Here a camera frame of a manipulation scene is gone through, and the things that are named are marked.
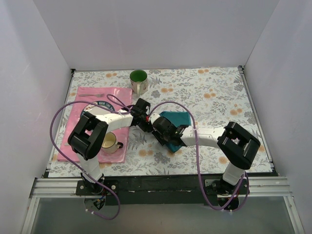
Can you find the silver fork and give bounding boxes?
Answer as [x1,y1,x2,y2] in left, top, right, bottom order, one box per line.
[79,94,104,98]

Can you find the aluminium frame rail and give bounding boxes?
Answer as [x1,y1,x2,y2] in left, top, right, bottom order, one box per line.
[30,174,304,234]

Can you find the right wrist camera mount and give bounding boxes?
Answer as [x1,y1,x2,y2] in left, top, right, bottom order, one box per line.
[149,113,160,126]

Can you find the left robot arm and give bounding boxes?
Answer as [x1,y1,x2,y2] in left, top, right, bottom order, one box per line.
[68,98,152,195]

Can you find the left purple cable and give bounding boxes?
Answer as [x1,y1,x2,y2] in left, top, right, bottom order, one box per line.
[50,94,136,220]

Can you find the pink placemat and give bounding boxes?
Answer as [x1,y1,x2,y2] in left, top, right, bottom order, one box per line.
[60,86,132,163]

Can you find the cream enamel cup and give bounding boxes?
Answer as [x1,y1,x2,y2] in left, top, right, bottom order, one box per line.
[101,132,123,154]

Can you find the teal cloth napkin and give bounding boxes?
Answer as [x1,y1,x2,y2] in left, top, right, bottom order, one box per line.
[159,111,191,153]

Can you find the white plate blue rim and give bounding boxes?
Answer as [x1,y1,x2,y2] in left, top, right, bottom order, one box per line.
[80,101,115,116]

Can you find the green inside floral mug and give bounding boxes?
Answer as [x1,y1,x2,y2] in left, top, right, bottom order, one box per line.
[130,70,148,96]

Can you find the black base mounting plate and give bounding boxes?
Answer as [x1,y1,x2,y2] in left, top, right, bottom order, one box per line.
[76,175,247,206]

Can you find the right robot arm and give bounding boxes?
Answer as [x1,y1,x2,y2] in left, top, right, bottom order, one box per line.
[150,114,260,194]

